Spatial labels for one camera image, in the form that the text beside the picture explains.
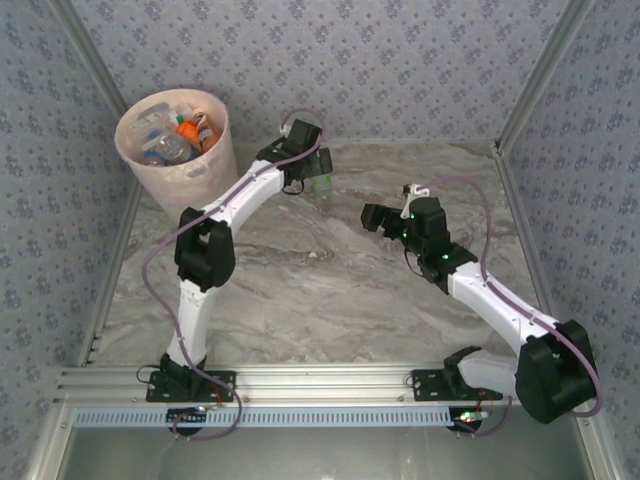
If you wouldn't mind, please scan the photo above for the aluminium corner post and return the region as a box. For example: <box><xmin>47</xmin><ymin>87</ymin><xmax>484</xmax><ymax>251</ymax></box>
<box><xmin>492</xmin><ymin>0</ymin><xmax>599</xmax><ymax>157</ymax></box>
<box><xmin>48</xmin><ymin>0</ymin><xmax>129</xmax><ymax>109</ymax></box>

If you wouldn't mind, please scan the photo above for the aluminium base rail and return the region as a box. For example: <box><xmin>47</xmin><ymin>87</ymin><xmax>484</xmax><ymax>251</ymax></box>
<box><xmin>53</xmin><ymin>363</ymin><xmax>524</xmax><ymax>409</ymax></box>

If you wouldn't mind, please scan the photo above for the purple cable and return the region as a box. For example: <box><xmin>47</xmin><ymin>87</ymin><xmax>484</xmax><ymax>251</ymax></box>
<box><xmin>414</xmin><ymin>174</ymin><xmax>601</xmax><ymax>440</ymax></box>
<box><xmin>142</xmin><ymin>108</ymin><xmax>327</xmax><ymax>442</ymax></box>

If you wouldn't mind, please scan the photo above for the slotted cable duct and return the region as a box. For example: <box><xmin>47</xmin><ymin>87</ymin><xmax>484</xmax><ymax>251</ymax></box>
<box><xmin>73</xmin><ymin>405</ymin><xmax>469</xmax><ymax>430</ymax></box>

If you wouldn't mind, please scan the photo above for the clear bottle lime green label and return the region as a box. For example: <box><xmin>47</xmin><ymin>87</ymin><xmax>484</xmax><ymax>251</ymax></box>
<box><xmin>308</xmin><ymin>172</ymin><xmax>335</xmax><ymax>203</ymax></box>

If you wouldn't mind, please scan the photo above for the aluminium side rail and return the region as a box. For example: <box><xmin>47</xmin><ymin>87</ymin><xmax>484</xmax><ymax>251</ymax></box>
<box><xmin>77</xmin><ymin>192</ymin><xmax>147</xmax><ymax>367</ymax></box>
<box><xmin>492</xmin><ymin>142</ymin><xmax>559</xmax><ymax>324</ymax></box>

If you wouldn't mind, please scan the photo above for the small controller board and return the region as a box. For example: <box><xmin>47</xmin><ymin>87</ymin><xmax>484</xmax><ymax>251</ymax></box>
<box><xmin>446</xmin><ymin>406</ymin><xmax>490</xmax><ymax>435</ymax></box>
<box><xmin>166</xmin><ymin>406</ymin><xmax>209</xmax><ymax>437</ymax></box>

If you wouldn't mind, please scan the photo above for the steel sheet shelf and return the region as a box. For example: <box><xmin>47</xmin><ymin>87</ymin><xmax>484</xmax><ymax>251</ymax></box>
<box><xmin>54</xmin><ymin>424</ymin><xmax>594</xmax><ymax>480</ymax></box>

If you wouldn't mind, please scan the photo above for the aluminium frame side bar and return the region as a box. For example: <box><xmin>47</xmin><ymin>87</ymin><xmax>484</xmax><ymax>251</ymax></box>
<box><xmin>22</xmin><ymin>403</ymin><xmax>76</xmax><ymax>480</ymax></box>
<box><xmin>569</xmin><ymin>414</ymin><xmax>626</xmax><ymax>480</ymax></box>

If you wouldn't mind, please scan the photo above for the cream plastic waste bin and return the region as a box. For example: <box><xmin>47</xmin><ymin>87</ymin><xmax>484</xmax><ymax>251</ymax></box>
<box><xmin>114</xmin><ymin>88</ymin><xmax>240</xmax><ymax>224</ymax></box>

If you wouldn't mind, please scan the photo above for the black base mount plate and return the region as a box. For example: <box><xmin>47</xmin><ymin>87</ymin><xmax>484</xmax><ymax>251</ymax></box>
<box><xmin>146</xmin><ymin>369</ymin><xmax>237</xmax><ymax>404</ymax></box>
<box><xmin>411</xmin><ymin>368</ymin><xmax>505</xmax><ymax>404</ymax></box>

